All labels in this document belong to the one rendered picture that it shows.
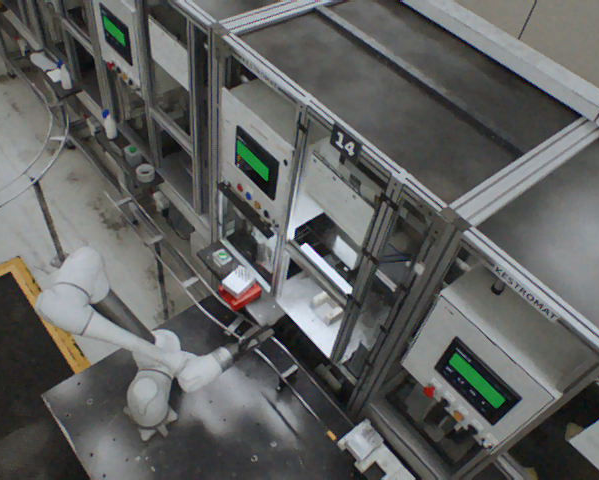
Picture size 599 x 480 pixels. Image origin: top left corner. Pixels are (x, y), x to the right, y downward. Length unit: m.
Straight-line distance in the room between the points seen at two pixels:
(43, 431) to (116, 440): 0.89
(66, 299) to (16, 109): 3.42
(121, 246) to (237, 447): 1.94
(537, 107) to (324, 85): 0.75
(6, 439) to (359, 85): 2.60
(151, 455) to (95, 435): 0.26
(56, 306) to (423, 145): 1.31
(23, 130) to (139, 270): 1.76
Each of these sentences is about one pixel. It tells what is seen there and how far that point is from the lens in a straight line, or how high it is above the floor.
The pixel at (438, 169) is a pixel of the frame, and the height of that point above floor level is 2.01.
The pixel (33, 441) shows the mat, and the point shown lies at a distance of 3.41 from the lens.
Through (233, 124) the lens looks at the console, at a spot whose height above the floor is 1.71.
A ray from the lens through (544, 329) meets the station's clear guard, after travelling 1.57.
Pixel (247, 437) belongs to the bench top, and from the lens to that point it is 2.55.
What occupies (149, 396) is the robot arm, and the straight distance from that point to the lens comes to 2.34.
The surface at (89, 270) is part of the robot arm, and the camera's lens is 2.07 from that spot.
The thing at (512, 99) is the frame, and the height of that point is 2.01.
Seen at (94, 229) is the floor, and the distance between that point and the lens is 4.13.
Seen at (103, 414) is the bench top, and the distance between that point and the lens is 2.64.
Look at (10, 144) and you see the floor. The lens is 4.93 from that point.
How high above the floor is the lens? 3.08
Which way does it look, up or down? 52 degrees down
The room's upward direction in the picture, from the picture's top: 10 degrees clockwise
